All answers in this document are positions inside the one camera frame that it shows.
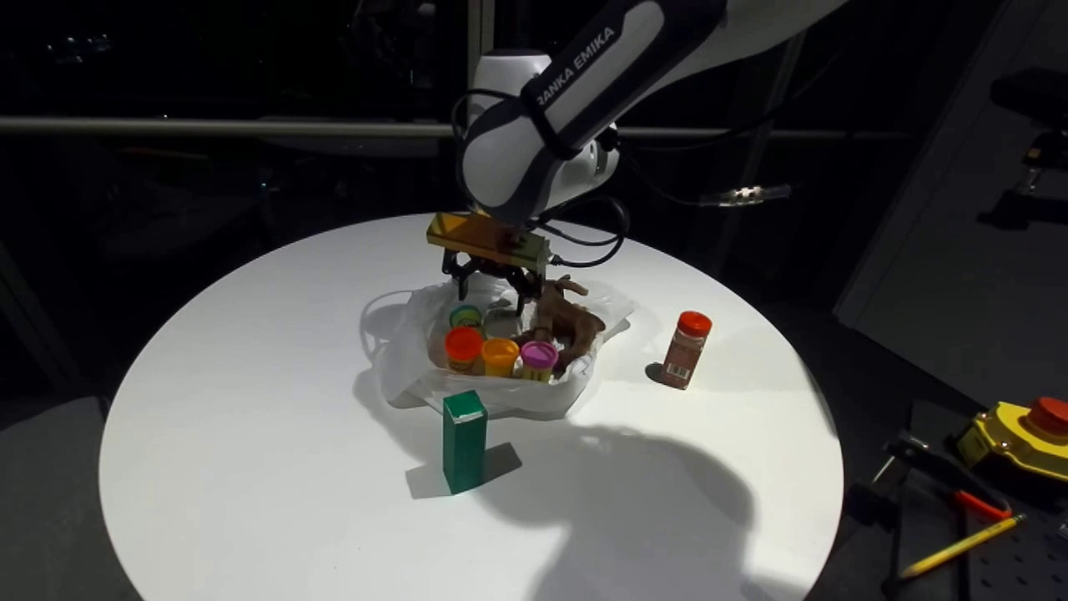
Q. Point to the orange-lidded play-doh can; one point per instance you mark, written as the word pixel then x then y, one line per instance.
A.
pixel 461 349

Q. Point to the brown plush toy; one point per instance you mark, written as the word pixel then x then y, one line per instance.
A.
pixel 567 321

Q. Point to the yellow emergency stop button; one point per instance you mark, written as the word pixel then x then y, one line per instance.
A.
pixel 1025 434

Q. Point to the red-lidded brown spice jar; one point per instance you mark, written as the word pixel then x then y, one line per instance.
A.
pixel 685 344

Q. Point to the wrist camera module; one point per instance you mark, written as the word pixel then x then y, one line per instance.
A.
pixel 489 239

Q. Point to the yellow pencil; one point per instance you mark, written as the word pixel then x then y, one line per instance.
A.
pixel 968 542

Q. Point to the green rectangular box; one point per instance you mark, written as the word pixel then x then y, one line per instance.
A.
pixel 467 440

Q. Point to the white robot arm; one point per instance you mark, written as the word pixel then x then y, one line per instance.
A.
pixel 539 143

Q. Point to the white plastic bag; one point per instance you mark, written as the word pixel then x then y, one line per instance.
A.
pixel 413 368

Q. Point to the red-handled black tool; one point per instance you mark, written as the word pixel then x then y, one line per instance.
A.
pixel 954 475

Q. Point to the teal-lidded play-doh can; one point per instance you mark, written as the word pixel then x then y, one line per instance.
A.
pixel 467 314

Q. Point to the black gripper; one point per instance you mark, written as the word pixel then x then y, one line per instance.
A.
pixel 525 282

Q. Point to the purple-lidded play-doh can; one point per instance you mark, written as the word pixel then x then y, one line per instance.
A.
pixel 539 359

